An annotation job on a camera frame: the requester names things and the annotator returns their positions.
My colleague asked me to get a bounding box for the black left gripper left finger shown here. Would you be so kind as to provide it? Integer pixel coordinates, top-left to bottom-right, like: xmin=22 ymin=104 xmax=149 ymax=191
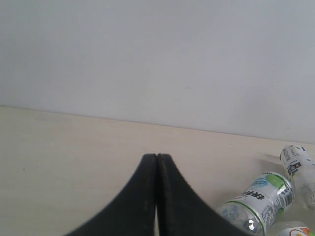
xmin=68 ymin=154 xmax=157 ymax=236

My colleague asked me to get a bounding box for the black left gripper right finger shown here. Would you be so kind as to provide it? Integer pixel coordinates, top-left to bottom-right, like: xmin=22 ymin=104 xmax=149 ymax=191
xmin=157 ymin=154 xmax=248 ymax=236

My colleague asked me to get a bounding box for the lime label clear bottle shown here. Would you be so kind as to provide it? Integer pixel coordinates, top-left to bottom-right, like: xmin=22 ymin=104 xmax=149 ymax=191
xmin=217 ymin=172 xmax=295 ymax=236

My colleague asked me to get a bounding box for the white blue label clear bottle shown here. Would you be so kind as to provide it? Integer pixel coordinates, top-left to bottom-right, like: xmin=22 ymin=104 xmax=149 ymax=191
xmin=280 ymin=145 xmax=315 ymax=211

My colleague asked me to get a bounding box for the floral label clear bottle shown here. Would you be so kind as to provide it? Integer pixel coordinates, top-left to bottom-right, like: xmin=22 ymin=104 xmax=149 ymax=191
xmin=270 ymin=221 xmax=315 ymax=236

